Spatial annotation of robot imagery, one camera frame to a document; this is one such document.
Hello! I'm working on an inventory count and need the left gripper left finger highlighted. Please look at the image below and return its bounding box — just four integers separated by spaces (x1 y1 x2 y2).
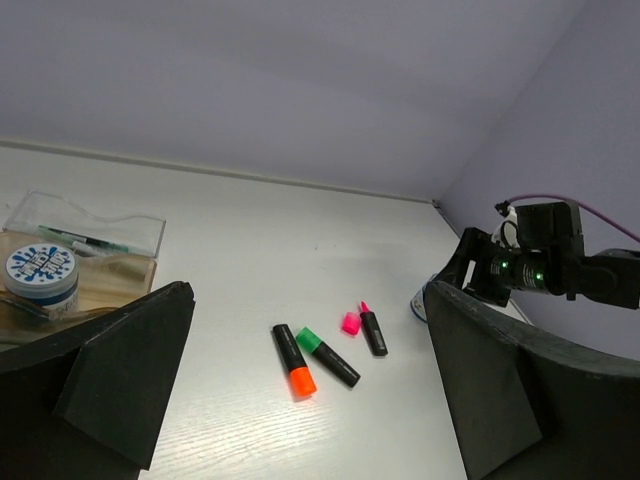
1 282 195 479

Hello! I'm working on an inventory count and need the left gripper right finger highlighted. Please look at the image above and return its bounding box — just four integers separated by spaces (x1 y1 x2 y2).
423 281 639 479

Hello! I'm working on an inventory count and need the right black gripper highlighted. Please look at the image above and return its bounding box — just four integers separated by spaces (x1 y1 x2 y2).
432 202 585 306

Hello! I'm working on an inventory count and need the pink tip black highlighter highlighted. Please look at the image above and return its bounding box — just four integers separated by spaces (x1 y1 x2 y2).
359 301 388 357

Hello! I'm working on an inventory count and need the blue white round jar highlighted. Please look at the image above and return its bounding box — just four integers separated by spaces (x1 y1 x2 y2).
2 243 79 312

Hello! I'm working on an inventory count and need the green cap highlighter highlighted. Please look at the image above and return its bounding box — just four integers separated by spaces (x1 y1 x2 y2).
295 327 361 388

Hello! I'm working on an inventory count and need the orange cap highlighter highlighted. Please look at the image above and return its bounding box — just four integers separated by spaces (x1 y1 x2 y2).
272 324 317 398

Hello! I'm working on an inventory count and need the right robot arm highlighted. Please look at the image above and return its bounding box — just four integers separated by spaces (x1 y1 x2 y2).
434 201 639 310

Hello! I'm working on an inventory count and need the pink highlighter cap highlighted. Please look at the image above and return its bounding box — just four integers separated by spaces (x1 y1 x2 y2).
341 312 361 336

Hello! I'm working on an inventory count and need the clear plastic tray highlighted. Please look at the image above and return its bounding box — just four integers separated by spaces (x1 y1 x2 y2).
4 191 166 258

